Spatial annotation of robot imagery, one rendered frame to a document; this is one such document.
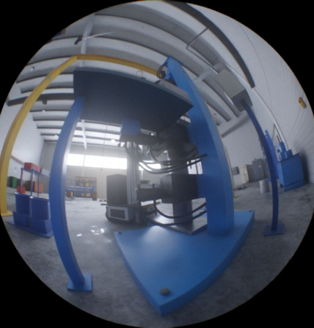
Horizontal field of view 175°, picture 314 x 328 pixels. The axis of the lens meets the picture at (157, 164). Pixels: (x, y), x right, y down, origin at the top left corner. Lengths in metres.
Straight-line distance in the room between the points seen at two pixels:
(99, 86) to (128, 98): 0.19
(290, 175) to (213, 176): 2.15
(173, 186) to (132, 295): 0.68
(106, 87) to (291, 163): 2.89
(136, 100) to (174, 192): 0.63
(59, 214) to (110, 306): 0.43
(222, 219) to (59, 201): 0.89
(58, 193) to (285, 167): 2.93
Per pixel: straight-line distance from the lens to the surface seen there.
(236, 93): 1.10
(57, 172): 0.49
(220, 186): 0.74
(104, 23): 6.93
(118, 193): 1.77
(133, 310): 0.55
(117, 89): 0.63
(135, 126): 0.76
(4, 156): 2.10
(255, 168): 10.91
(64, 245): 0.53
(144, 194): 0.73
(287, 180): 2.64
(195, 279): 0.48
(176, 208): 1.07
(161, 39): 6.66
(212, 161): 0.77
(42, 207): 1.38
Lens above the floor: 0.49
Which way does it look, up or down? 16 degrees up
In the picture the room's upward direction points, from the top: 5 degrees counter-clockwise
